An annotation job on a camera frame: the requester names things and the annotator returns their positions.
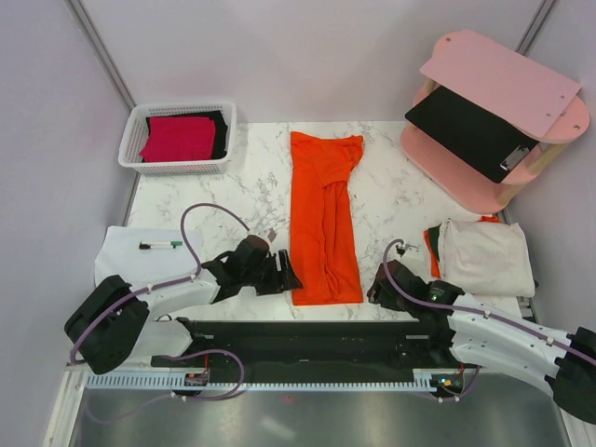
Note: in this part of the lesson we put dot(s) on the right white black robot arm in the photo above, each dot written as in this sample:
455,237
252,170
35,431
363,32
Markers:
559,363

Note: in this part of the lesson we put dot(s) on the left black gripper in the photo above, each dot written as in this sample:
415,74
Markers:
289,277

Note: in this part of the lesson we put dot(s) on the magenta t shirt in basket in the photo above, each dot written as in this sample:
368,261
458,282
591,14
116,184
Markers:
179,139

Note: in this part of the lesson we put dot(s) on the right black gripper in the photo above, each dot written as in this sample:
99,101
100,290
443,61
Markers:
377,294

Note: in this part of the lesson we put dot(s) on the loose pink board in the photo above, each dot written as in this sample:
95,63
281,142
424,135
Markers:
536,100

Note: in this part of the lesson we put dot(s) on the white cloth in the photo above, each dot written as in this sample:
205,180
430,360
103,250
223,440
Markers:
485,258
120,255

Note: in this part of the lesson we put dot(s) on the white slotted cable duct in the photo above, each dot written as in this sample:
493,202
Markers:
183,381

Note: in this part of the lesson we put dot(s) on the aluminium rail frame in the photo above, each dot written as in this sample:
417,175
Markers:
496,411

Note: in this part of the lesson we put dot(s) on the white plastic laundry basket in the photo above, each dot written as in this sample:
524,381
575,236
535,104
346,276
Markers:
137,133

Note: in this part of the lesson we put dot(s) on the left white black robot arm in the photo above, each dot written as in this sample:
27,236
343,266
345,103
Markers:
116,323

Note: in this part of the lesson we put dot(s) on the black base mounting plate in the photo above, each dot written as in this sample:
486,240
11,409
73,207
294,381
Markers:
309,351

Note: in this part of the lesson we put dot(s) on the black clipboard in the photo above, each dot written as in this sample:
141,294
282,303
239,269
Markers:
486,142

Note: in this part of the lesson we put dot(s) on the orange t shirt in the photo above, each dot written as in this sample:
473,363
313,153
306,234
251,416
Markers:
322,246

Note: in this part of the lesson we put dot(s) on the pink two-tier shelf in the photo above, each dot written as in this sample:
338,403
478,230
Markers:
460,181

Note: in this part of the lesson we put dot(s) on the green white marker pen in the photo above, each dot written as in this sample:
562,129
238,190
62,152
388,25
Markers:
155,245

